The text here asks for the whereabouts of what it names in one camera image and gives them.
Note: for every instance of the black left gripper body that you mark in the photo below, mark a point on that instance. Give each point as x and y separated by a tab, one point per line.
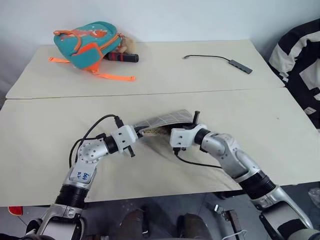
126	150

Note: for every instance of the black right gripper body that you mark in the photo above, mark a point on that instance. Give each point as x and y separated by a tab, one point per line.
189	126

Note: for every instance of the grey plaid pouch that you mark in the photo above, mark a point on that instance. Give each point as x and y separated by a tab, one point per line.
165	118

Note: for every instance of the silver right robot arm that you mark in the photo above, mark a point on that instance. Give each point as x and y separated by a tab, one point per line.
232	155

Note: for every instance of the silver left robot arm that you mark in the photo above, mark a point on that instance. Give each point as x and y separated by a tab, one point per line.
85	152

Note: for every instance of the dark rounded shape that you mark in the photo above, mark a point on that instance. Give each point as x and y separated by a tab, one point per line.
135	225
193	227

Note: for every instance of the black and red tool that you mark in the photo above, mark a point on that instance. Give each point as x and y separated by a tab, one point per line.
125	57

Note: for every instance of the beige furry plush toy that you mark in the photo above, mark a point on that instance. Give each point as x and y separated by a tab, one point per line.
128	43

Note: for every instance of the black and white jacket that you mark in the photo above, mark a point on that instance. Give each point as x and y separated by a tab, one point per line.
300	65

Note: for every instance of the red object under table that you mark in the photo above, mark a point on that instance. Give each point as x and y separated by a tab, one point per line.
15	210

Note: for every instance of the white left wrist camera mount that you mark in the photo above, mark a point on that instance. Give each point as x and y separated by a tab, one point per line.
123	137

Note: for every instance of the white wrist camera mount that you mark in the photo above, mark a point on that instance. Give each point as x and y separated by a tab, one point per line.
123	137
181	137

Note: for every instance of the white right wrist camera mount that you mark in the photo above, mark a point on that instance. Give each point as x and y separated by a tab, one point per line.
181	137

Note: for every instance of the metal bracket under table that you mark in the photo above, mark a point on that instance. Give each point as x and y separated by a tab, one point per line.
228	217

